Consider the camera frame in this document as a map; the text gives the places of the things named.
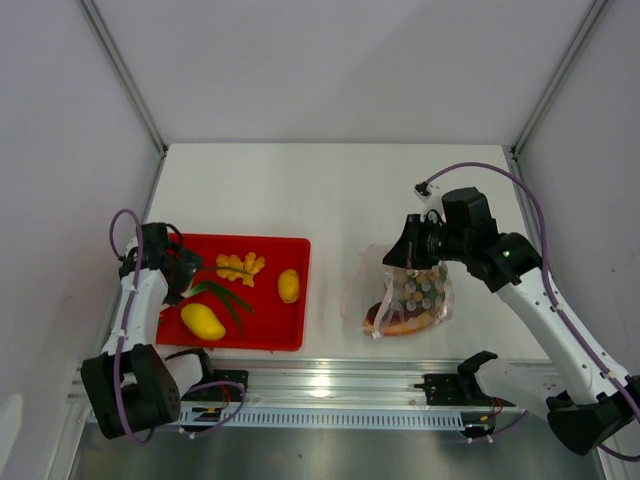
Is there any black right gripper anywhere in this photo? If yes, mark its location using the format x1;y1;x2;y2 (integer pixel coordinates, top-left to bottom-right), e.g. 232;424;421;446
383;214;470;270

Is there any brown longan bunch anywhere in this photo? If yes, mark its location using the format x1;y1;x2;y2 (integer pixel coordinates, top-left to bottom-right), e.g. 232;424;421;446
392;264;449;317

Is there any clear zip top bag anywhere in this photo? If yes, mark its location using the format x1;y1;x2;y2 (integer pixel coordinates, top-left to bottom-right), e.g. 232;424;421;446
339;244;455;339

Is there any green scallion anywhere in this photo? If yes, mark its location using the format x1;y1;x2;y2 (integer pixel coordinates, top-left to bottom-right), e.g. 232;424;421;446
179;266;256;337

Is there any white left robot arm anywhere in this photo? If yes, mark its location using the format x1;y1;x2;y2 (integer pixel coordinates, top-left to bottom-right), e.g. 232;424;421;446
81;222;217;439

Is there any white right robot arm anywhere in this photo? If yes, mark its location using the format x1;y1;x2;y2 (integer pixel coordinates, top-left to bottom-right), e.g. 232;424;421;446
382;187;639;456

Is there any yellow mango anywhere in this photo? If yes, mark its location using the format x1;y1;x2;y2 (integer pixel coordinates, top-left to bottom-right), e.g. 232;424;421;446
180;303;226;341

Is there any yellow ginger root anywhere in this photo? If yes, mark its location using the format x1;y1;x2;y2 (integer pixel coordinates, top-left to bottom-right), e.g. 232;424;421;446
216;252;266;288

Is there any red plastic tray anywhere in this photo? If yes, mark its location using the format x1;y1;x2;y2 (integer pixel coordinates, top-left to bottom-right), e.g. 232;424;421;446
156;233;311;351

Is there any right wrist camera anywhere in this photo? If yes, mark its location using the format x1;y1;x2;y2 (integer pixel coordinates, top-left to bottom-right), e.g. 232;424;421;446
414;182;443;223

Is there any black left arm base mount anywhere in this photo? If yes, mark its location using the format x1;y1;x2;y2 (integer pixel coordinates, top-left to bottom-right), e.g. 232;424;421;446
183;369;249;403

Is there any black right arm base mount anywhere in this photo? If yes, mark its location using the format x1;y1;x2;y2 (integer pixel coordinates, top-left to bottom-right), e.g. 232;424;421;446
413;373;514;407

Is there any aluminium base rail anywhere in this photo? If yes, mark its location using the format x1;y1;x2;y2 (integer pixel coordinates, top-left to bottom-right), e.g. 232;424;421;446
67;359;614;414

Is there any white slotted cable duct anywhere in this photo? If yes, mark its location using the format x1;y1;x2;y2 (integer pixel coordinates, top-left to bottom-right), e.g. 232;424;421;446
177;407;464;431

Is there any left aluminium frame post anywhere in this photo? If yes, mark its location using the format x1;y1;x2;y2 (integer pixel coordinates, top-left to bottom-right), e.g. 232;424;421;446
76;0;168;156

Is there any aluminium frame post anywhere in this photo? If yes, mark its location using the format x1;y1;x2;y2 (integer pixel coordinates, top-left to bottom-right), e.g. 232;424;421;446
76;0;168;156
510;0;614;161

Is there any right aluminium frame post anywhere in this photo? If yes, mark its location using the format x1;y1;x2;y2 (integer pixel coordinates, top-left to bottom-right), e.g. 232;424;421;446
510;0;614;161

